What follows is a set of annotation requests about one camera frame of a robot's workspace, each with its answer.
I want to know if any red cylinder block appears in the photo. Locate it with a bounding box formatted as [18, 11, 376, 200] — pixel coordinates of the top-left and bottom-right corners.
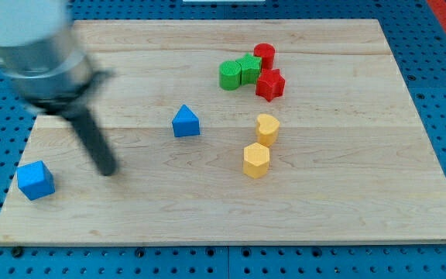
[253, 43, 276, 70]

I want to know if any yellow hexagon block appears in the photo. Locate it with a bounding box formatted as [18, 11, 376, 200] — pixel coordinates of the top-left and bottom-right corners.
[242, 143, 270, 178]

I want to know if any yellow heart block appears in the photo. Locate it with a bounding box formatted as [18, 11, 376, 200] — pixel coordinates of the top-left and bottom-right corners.
[256, 114, 280, 147]

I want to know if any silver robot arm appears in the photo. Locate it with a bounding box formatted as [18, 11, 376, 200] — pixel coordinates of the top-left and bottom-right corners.
[0, 0, 118, 176]

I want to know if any wooden board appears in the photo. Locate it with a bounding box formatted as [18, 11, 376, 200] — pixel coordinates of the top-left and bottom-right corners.
[0, 19, 446, 246]

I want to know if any blue cube block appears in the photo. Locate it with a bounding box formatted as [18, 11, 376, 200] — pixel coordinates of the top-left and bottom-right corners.
[16, 160, 55, 201]

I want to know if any green cylinder block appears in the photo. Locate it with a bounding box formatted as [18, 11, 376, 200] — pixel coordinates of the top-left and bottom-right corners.
[218, 60, 242, 91]

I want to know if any green star block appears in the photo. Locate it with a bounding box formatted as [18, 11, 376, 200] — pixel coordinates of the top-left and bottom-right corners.
[236, 53, 262, 85]

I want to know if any black pusher rod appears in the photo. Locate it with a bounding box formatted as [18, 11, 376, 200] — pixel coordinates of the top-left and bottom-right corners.
[63, 106, 118, 176]

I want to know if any red star block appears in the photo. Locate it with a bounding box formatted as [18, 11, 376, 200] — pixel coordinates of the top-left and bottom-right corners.
[256, 69, 286, 102]

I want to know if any blue triangle block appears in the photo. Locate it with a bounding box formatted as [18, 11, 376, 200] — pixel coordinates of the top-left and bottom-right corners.
[172, 105, 201, 137]

